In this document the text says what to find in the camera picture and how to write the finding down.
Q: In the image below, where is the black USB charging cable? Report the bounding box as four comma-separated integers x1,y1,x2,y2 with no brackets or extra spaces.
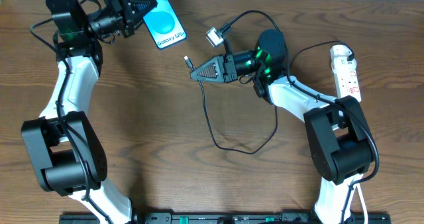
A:
184,40,355,155

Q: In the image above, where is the blue Galaxy smartphone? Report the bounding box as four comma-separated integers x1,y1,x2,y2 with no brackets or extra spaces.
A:
144,0,187,50

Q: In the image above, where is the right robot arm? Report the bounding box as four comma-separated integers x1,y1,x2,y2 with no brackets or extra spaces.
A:
185,28,380,223

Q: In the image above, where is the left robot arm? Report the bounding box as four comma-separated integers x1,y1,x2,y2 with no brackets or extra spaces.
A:
21,0,158,223

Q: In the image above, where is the white charger plug adapter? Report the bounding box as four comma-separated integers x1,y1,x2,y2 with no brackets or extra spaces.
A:
330,44,354,61

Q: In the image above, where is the white power strip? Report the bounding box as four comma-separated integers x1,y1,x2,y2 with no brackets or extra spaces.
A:
331,56,362,102

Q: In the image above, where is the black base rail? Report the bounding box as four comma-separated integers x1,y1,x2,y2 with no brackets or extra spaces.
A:
58,211,392,224

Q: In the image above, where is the white power strip cord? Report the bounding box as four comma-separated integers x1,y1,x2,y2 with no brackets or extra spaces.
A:
354,184,369,224

